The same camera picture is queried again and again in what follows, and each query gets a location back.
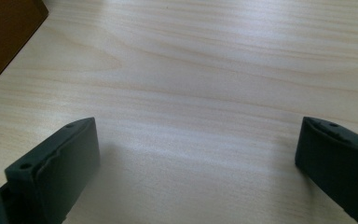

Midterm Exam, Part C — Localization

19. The brown wooden board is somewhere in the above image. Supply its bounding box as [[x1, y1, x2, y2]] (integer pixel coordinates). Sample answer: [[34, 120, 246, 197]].
[[0, 0, 49, 97]]

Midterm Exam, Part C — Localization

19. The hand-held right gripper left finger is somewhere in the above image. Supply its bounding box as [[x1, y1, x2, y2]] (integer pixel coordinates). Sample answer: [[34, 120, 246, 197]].
[[4, 117, 102, 224]]

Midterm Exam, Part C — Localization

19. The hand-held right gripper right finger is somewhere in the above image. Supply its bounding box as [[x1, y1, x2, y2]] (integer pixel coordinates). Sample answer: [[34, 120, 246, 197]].
[[294, 116, 358, 224]]

